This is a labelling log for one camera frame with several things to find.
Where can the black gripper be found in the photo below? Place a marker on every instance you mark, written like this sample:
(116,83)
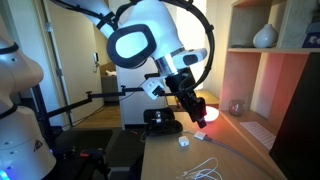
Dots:
(180,83)

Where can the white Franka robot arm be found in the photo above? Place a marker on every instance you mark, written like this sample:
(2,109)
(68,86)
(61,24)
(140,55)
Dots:
(20,140)

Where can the wooden desk shelf unit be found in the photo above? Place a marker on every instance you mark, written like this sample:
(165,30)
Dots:
(240,76)

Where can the glowing dome table lamp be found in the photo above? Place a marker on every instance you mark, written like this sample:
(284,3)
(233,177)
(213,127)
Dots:
(213,115)

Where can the white adapter dongle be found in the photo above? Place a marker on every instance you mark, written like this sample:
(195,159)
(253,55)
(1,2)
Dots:
(200,135)

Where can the white charger cube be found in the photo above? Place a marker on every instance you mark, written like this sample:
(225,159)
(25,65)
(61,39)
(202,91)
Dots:
(183,141)

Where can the black zip pouch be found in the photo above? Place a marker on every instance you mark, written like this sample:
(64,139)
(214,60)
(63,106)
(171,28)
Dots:
(166,126)

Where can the round glass bowl vase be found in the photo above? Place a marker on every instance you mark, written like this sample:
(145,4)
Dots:
(236,108)

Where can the white slim keyboard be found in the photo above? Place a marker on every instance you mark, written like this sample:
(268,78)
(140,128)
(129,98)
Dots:
(260,133)

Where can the clear plastic blister packet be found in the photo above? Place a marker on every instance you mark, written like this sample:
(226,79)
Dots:
(186,176)

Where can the dark flat dish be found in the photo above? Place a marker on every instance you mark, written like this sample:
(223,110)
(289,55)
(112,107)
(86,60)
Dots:
(241,46)

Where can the tall white floor lamp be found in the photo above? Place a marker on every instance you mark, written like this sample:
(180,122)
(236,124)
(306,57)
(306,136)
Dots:
(196,20)

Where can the grey background furniture block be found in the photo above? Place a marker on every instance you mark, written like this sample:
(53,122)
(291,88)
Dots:
(110,88)

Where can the white ceramic vase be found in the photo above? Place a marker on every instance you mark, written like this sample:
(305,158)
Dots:
(265,38)

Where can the black computer monitor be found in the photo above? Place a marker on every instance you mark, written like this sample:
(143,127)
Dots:
(300,133)

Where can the black floor mat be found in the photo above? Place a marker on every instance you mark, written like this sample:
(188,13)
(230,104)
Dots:
(93,138)

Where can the beige room door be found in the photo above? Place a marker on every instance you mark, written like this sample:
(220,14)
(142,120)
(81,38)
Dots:
(76,66)

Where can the blue box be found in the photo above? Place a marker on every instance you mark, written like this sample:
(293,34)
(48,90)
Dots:
(311,38)

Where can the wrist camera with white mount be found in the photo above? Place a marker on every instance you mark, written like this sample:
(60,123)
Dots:
(151,88)

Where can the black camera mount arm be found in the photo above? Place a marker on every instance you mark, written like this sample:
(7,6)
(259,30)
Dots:
(110,95)

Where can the black metal stand frame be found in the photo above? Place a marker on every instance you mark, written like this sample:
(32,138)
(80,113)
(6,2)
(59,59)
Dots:
(41,113)

